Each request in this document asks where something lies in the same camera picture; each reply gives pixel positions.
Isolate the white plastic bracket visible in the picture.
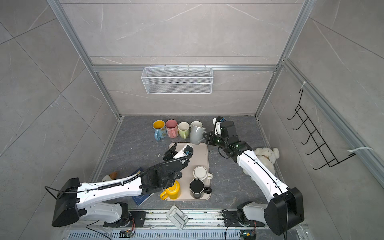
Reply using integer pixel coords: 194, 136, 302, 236
166, 206, 189, 231

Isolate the black wire hook rack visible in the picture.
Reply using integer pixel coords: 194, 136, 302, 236
287, 89, 356, 170

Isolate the black mug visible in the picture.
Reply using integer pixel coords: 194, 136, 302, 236
190, 179, 212, 199

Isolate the pink cartoon mug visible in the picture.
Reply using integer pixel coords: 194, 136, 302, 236
166, 119, 179, 139

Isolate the white mug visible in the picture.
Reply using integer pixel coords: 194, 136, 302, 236
193, 166, 213, 180

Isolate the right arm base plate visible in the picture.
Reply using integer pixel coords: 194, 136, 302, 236
221, 209, 265, 227

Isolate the small brown white object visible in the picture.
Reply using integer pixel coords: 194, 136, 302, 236
102, 172, 118, 182

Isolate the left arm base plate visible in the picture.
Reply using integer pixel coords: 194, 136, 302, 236
103, 211, 147, 228

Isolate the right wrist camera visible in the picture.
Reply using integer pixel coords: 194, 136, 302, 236
213, 116, 226, 135

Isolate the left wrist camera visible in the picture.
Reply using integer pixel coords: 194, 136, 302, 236
173, 144, 194, 159

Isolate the blue mug yellow inside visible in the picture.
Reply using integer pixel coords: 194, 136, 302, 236
153, 120, 167, 141

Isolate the blue hardcover book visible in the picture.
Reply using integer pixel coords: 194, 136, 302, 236
131, 168, 153, 207

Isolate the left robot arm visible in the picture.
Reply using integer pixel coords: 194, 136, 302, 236
52, 144, 194, 227

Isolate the light green mug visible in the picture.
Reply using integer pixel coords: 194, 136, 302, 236
178, 122, 190, 139

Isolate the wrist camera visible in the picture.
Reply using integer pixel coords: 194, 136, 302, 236
173, 144, 194, 159
213, 116, 226, 135

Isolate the dark green mug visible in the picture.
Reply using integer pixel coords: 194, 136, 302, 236
191, 121, 203, 128

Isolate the beige serving tray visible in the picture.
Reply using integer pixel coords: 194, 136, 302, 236
175, 143, 211, 201

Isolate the grey mug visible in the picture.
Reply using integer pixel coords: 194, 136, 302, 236
190, 125, 206, 145

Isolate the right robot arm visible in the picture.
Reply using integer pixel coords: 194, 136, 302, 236
204, 116, 305, 236

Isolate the white plush toy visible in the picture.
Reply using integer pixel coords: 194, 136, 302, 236
254, 147, 280, 176

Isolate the white wire mesh basket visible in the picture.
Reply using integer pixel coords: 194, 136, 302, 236
141, 67, 214, 95

